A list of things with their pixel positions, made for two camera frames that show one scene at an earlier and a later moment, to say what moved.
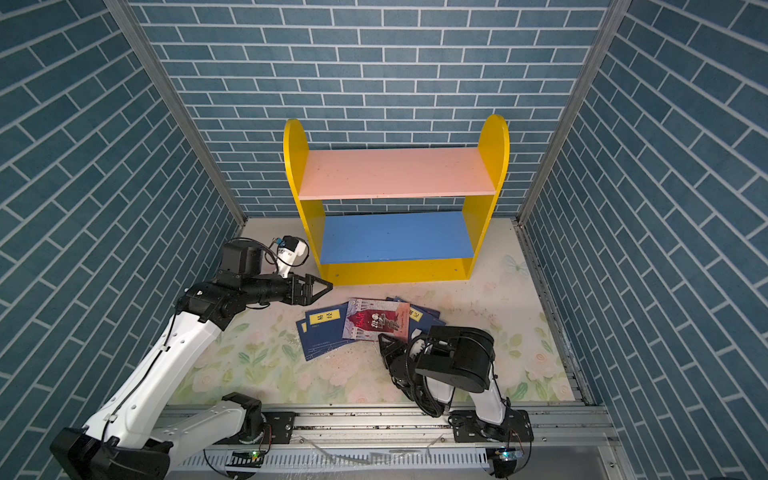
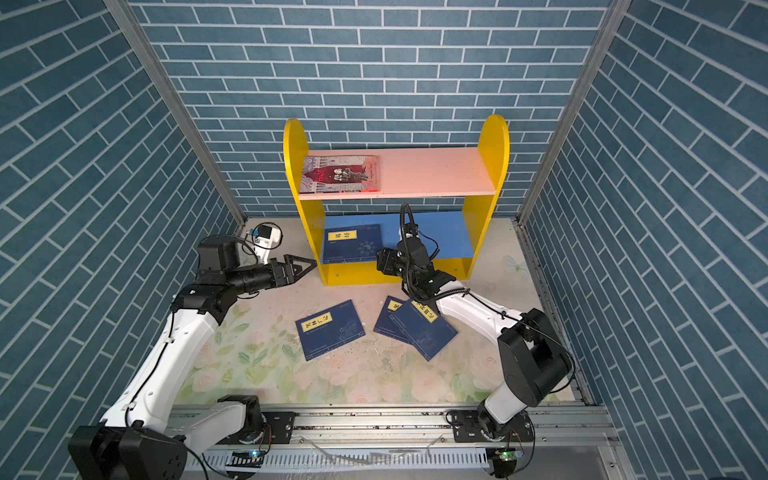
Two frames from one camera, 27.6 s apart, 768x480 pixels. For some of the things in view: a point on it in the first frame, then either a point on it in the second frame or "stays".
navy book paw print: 325,328 to 347,244
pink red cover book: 367,319 to 340,174
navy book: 434,313 to 385,323
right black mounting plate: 469,427 stays
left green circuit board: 247,459 stays
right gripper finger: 390,346 to 387,261
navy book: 420,324 stays
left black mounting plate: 281,426 stays
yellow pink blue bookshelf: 397,215 stays
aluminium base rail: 561,445 stays
